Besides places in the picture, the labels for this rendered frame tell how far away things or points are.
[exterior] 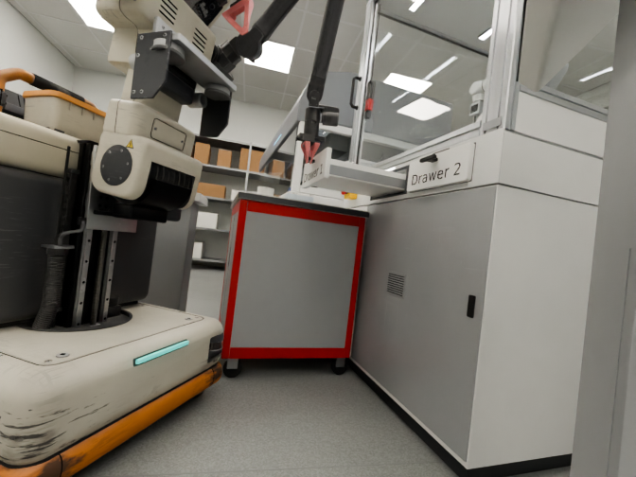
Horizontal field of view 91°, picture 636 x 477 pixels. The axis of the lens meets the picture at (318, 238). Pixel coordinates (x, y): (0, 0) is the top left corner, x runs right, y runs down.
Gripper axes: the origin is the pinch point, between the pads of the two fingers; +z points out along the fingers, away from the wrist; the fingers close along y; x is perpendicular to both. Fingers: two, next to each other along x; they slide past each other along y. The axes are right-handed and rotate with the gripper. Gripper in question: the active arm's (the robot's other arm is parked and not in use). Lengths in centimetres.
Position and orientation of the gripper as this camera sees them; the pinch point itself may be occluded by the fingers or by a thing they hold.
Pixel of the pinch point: (309, 161)
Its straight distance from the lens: 121.3
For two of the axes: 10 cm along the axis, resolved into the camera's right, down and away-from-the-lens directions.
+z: -0.8, 10.0, 0.0
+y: 9.5, 0.8, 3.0
